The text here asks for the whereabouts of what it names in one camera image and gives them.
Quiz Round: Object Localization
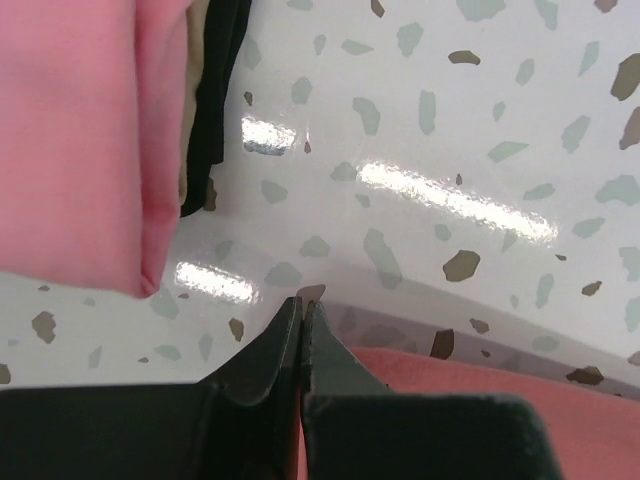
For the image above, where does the folded pink t shirt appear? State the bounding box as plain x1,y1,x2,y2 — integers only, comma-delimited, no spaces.
1,0,188,298

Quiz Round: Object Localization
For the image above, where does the dusty red t shirt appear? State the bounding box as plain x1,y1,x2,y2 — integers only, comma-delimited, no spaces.
297,347,640,480

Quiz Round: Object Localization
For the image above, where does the folded beige t shirt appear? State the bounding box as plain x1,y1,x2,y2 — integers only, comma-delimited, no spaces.
179,0,210,205

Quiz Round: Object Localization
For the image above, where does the folded black t shirt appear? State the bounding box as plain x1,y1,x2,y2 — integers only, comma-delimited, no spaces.
180,1,252,217

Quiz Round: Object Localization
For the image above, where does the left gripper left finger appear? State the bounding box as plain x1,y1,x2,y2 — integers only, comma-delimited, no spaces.
1,297,302,479

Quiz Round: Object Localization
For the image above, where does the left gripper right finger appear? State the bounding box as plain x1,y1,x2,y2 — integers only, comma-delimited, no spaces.
301,302,563,479

